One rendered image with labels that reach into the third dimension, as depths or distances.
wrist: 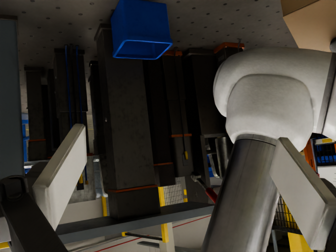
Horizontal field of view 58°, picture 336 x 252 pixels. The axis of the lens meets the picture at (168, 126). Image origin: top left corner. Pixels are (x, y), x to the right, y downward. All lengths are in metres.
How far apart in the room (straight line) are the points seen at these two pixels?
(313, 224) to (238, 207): 0.34
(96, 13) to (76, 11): 0.04
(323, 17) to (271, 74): 0.21
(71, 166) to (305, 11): 0.63
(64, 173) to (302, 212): 0.13
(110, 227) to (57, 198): 0.49
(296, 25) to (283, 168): 0.57
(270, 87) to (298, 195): 0.39
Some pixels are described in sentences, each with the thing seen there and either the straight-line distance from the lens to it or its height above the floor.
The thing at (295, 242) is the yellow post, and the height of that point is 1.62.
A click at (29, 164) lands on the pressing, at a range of 0.94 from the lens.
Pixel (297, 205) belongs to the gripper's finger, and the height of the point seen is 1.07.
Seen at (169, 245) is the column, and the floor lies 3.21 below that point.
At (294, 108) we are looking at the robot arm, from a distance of 0.56.
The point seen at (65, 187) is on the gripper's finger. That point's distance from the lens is 0.18.
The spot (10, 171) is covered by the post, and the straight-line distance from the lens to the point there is 0.66.
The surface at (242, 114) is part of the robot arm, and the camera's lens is 0.55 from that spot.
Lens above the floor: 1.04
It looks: 7 degrees down
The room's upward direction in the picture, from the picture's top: 173 degrees clockwise
